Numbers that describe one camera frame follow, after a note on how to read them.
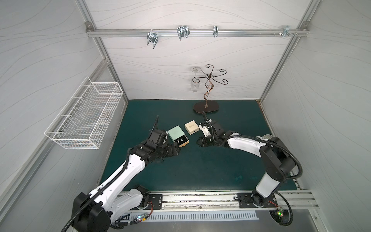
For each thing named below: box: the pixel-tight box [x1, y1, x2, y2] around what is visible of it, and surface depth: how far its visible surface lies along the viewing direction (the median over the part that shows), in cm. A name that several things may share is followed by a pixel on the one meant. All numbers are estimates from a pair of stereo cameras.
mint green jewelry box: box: [167, 125, 190, 148], surface depth 98 cm
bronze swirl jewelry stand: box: [192, 64, 229, 114], surface depth 103 cm
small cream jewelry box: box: [184, 119, 200, 135], surface depth 103 cm
